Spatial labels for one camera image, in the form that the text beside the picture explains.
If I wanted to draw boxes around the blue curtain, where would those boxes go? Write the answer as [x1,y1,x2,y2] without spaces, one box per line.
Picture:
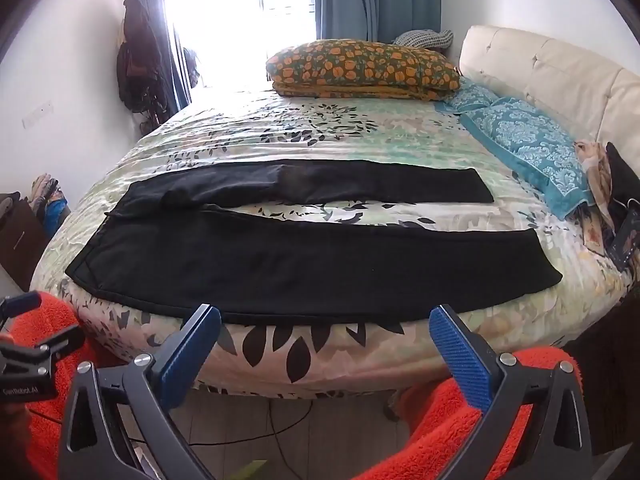
[315,0,443,44]

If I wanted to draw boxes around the bright window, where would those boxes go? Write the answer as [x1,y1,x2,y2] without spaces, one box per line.
[165,0,321,92]

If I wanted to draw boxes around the small teal patterned pillow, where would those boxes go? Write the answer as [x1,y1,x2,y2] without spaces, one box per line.
[440,80,501,112]

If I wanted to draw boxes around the large teal patterned pillow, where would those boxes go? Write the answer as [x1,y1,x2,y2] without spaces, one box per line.
[460,97,595,221]

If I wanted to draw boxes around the cream padded headboard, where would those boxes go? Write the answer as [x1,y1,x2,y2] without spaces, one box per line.
[459,25,640,161]

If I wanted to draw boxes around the grey knitted cloth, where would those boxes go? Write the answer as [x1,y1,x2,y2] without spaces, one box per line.
[392,29,455,51]

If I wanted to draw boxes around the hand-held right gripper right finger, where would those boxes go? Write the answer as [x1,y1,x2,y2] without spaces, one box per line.
[429,304,596,480]

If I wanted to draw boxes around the black floor cable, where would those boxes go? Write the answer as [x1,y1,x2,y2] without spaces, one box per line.
[190,400,321,448]

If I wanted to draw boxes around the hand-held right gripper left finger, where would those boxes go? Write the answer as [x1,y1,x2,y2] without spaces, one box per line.
[57,304,222,480]

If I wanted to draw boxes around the orange floral folded blanket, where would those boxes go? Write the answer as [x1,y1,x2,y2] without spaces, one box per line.
[265,39,461,102]

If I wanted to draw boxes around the pile of colourful clothes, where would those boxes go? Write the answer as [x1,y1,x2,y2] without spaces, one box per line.
[27,174,69,241]

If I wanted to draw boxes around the dark hanging clothes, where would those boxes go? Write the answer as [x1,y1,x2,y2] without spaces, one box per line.
[116,0,173,126]

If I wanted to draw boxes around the patterned beige scarf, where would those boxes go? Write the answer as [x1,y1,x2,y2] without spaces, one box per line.
[575,140,621,256]

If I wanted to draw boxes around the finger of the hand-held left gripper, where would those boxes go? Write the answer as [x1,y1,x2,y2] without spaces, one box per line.
[0,292,43,319]

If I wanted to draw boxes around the black cloth item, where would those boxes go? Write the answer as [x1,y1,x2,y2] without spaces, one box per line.
[602,142,640,211]

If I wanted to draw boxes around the floral sheet bed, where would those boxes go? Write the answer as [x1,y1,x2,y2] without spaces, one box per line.
[30,87,640,401]

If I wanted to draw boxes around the black pants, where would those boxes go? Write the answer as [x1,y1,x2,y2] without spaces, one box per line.
[65,159,563,326]

